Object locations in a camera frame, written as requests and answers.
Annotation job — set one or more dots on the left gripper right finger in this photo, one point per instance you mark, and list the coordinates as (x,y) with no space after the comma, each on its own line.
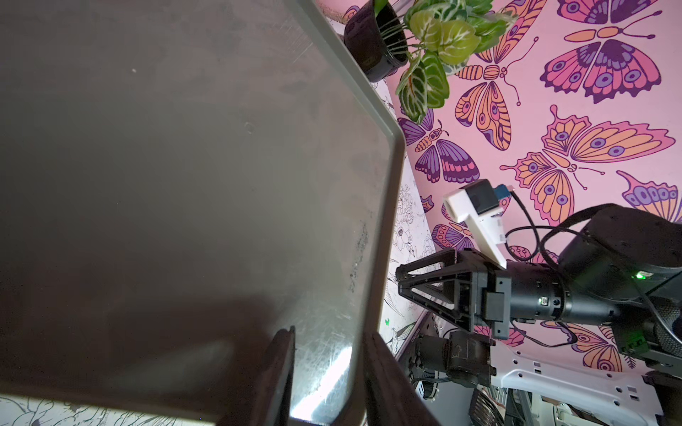
(390,398)

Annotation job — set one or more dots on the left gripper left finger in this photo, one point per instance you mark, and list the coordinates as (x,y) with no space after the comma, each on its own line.
(263,392)

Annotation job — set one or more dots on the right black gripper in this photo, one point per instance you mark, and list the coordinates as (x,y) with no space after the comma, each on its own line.
(442,282)

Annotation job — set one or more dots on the grey cream three-drawer chest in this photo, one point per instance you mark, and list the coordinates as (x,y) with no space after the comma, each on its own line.
(180,180)

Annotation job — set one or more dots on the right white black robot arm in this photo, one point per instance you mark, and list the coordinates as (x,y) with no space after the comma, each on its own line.
(622,270)

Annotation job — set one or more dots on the potted green plant pink tulip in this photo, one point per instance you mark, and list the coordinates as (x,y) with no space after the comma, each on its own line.
(428,43)

